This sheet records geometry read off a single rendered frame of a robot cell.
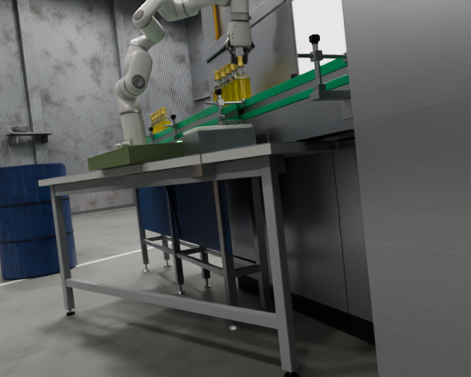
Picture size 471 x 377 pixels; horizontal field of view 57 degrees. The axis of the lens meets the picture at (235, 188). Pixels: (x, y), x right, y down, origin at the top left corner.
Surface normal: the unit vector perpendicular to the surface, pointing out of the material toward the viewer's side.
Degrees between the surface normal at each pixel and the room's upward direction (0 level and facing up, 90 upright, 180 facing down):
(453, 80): 90
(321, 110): 90
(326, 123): 90
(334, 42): 90
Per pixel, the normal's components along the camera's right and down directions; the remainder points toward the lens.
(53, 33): 0.74, -0.06
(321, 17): -0.90, 0.11
